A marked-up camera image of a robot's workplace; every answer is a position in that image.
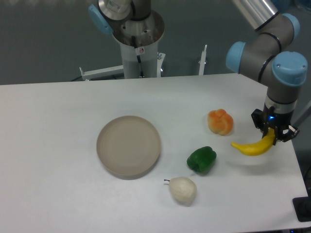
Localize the white metal frame bracket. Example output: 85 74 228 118
79 65 123 81

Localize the green toy bell pepper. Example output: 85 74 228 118
187 146 217 173

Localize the yellow toy banana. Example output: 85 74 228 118
231 129 275 156

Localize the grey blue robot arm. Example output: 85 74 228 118
88 0 308 142

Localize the orange toy bread roll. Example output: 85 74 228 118
207 109 234 136

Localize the white upright frame post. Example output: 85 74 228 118
198 44 207 75

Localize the blue plastic bag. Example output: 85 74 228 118
272 0 292 8

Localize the black device at edge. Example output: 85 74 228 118
293 197 311 222

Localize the black cable on pedestal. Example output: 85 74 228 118
131 35 144 78

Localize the beige round plate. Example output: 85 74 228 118
96 116 161 180

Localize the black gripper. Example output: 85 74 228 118
251 103 299 146

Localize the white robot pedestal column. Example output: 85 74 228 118
112 10 165 79

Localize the white toy pear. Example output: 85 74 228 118
163 177 197 205

